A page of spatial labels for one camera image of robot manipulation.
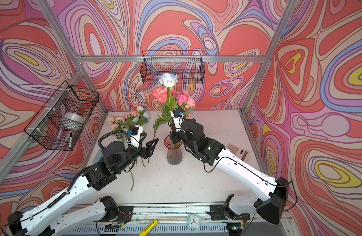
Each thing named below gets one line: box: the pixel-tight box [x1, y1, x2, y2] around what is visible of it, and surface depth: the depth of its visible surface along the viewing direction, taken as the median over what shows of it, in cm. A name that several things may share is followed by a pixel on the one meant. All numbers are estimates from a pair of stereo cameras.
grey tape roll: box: [62, 112, 86, 124], surface depth 75 cm
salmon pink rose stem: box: [152, 87, 170, 119], surface depth 67 cm
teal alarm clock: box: [186, 213, 202, 231], surface depth 71 cm
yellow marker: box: [139, 219, 159, 236], surface depth 70 cm
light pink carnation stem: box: [183, 90, 197, 120], surface depth 70 cm
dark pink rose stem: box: [177, 93, 189, 111], surface depth 65 cm
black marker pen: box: [68, 132, 73, 149], surface depth 74 cm
